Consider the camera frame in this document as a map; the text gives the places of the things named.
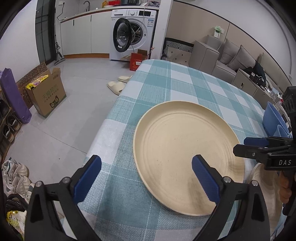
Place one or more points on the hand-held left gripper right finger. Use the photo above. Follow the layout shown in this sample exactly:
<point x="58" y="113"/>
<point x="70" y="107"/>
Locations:
<point x="205" y="178"/>

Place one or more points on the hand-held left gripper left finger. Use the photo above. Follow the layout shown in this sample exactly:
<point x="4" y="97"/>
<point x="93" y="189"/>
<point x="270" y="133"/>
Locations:
<point x="87" y="178"/>

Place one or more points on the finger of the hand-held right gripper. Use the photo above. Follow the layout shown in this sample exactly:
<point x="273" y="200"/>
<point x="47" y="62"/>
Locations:
<point x="253" y="141"/>
<point x="245" y="150"/>

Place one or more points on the blue plastic bowls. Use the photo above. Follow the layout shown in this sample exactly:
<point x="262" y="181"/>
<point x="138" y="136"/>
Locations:
<point x="270" y="118"/>

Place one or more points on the cream round plate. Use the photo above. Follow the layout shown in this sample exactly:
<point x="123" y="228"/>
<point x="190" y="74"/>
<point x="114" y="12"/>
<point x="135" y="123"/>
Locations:
<point x="266" y="192"/>
<point x="180" y="150"/>

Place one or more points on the person's right hand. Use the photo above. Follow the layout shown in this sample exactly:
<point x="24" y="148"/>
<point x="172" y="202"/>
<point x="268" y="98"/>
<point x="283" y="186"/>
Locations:
<point x="284" y="190"/>

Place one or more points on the grey side cabinet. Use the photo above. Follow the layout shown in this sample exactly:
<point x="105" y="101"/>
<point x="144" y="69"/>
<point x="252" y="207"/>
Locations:
<point x="245" y="81"/>

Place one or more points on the dark jacket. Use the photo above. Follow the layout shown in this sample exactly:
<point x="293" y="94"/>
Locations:
<point x="259" y="68"/>

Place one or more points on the group of assorted shoes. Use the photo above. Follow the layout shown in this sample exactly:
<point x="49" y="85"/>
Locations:
<point x="13" y="171"/>

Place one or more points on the grey sofa cushion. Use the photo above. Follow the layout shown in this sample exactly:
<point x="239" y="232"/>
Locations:
<point x="242" y="59"/>
<point x="229" y="51"/>

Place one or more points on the yellow plastic bag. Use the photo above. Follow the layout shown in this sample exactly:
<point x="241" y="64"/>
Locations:
<point x="15" y="222"/>

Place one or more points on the brown cardboard box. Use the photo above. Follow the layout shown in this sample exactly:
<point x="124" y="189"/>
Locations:
<point x="48" y="97"/>

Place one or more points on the wooden shoe rack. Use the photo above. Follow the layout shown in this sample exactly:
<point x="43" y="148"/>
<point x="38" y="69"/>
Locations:
<point x="4" y="139"/>

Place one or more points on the beige slipper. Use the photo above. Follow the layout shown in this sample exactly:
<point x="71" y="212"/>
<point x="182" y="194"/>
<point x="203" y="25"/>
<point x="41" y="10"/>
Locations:
<point x="124" y="78"/>
<point x="115" y="87"/>

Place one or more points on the grey sofa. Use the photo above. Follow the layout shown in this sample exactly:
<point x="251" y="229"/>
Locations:
<point x="205" y="55"/>

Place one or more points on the teal checked tablecloth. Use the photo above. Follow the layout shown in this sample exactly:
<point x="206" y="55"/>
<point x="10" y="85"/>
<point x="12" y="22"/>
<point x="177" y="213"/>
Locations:
<point x="161" y="81"/>

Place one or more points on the yellow snack bag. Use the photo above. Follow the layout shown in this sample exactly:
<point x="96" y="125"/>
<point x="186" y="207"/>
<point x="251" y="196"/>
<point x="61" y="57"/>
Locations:
<point x="37" y="82"/>

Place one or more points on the purple bag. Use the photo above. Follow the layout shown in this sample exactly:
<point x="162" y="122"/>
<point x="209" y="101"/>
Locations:
<point x="13" y="97"/>

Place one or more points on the beige dotted rug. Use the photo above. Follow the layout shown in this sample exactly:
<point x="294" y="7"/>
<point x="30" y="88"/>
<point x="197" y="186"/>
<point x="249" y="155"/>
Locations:
<point x="178" y="56"/>

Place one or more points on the patterned brown carton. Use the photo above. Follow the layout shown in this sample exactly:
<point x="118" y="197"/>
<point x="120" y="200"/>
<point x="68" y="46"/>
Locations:
<point x="30" y="76"/>

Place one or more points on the black white patterned mat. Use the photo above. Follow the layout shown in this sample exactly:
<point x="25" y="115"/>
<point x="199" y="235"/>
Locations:
<point x="178" y="45"/>

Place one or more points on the floor mop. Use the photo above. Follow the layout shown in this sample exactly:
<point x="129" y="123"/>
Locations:
<point x="59" y="58"/>

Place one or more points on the red box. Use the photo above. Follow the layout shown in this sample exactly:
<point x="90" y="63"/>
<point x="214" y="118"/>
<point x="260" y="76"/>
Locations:
<point x="136" y="61"/>

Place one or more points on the white base cabinets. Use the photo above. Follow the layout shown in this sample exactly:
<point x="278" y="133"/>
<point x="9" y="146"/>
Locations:
<point x="78" y="34"/>

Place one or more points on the dark glass door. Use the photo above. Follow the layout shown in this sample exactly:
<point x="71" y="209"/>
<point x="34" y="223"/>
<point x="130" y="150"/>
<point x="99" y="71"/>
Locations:
<point x="44" y="30"/>

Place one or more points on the white washing machine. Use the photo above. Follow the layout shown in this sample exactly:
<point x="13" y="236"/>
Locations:
<point x="143" y="32"/>

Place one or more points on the kitchen faucet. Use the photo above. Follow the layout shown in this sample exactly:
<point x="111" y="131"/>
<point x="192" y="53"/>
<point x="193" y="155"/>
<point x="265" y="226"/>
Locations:
<point x="87" y="5"/>

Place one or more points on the wall outlet with green plug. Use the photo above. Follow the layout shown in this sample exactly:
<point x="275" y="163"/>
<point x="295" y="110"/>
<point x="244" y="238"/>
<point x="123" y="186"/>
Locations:
<point x="218" y="32"/>

